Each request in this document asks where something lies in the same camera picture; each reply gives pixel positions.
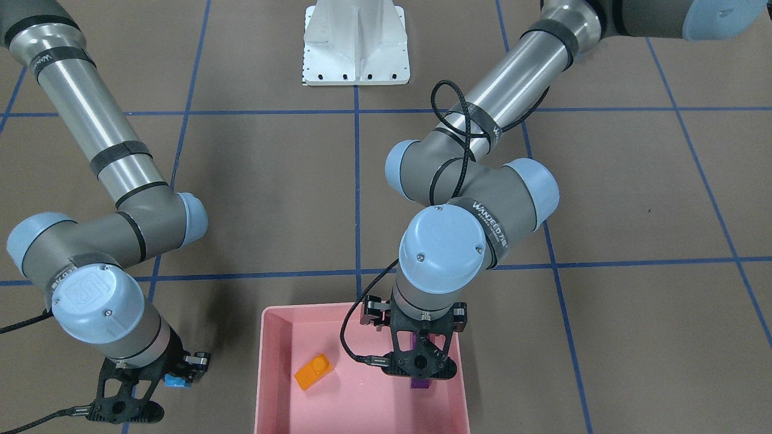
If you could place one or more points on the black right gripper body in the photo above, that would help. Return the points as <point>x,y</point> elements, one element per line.
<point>173,355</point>

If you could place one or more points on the small blue block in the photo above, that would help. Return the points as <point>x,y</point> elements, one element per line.
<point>172,381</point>

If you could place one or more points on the orange block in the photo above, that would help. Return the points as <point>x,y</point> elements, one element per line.
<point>313,371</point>

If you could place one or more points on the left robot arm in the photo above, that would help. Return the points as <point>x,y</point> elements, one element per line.
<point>473,214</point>

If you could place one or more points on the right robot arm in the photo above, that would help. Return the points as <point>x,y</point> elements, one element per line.
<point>81,265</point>

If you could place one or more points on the pink plastic box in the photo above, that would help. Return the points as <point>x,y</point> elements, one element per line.
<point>353,398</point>

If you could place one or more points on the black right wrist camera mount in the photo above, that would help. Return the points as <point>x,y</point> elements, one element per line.
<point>124,407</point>

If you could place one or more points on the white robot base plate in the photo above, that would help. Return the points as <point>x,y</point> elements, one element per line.
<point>355,43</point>

